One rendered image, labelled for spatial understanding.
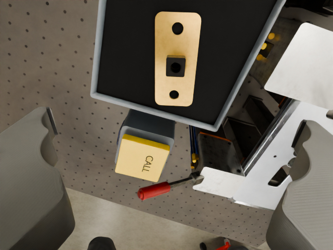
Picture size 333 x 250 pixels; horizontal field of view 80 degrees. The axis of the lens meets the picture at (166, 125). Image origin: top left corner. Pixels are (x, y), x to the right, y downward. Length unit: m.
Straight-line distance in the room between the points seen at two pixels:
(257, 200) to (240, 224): 0.68
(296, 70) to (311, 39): 0.03
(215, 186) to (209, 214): 0.73
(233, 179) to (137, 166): 0.23
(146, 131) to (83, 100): 0.56
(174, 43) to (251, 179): 0.42
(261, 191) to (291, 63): 0.38
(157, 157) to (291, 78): 0.19
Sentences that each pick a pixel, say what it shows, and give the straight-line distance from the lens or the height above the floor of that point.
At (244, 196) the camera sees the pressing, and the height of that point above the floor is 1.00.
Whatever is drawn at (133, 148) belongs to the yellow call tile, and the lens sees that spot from 0.25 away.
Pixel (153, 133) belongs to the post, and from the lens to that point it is 0.26.
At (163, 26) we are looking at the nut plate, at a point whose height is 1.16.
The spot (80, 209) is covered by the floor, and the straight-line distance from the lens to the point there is 2.64.
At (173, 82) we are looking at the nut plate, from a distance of 0.20.
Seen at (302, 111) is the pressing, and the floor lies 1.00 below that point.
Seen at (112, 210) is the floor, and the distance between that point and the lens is 2.50.
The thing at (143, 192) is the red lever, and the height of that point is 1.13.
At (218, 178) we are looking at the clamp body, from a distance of 0.43.
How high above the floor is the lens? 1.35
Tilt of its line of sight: 58 degrees down
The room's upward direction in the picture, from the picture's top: 175 degrees counter-clockwise
